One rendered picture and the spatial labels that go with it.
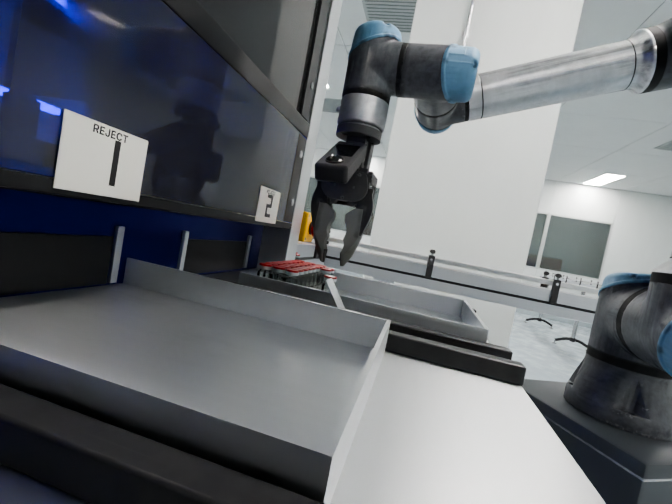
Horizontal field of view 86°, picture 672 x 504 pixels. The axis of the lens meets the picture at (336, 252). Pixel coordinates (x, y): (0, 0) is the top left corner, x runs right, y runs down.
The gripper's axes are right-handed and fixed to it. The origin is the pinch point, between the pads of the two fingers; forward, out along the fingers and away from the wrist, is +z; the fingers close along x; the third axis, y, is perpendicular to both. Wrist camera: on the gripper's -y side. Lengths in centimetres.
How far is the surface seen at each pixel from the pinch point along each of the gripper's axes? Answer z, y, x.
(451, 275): 5, 95, -25
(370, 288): 6.2, 18.5, -4.5
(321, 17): -45.0, 15.4, 15.2
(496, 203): -35, 157, -45
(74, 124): -8.1, -31.7, 14.2
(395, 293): 6.1, 18.5, -9.6
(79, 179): -4.0, -30.6, 14.3
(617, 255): -65, 812, -395
